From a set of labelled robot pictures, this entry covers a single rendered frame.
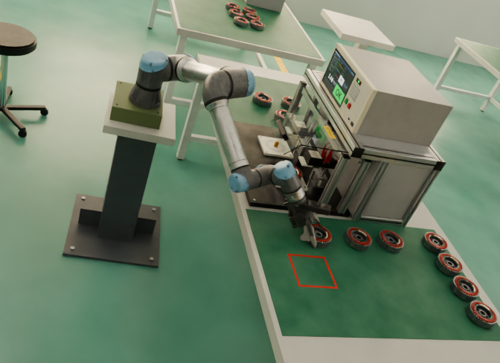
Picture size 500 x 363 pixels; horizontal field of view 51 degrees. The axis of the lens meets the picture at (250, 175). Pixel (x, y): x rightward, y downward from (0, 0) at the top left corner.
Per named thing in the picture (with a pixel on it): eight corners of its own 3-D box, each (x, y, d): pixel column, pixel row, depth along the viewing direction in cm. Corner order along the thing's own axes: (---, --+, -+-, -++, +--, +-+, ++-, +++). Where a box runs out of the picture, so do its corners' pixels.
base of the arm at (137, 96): (126, 105, 236) (130, 86, 230) (130, 87, 247) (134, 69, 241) (160, 112, 240) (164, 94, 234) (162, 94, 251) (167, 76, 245)
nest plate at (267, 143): (263, 155, 248) (265, 152, 248) (257, 137, 260) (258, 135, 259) (292, 159, 253) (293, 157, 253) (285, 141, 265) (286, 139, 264)
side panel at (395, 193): (352, 220, 231) (385, 162, 214) (350, 216, 234) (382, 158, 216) (405, 226, 241) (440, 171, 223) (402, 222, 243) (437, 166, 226)
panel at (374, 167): (351, 215, 231) (381, 160, 214) (308, 132, 281) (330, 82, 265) (353, 215, 231) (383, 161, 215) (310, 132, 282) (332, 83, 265)
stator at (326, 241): (301, 242, 208) (304, 235, 206) (304, 225, 217) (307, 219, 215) (327, 252, 208) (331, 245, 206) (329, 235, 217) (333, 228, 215)
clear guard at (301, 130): (283, 155, 206) (288, 142, 203) (269, 122, 225) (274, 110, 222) (355, 166, 217) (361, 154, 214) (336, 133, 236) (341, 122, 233)
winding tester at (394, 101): (351, 133, 215) (373, 89, 204) (319, 82, 249) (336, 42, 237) (429, 146, 228) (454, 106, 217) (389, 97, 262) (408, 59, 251)
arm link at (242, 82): (156, 53, 240) (231, 71, 201) (184, 51, 249) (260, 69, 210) (156, 79, 244) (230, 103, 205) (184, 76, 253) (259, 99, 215)
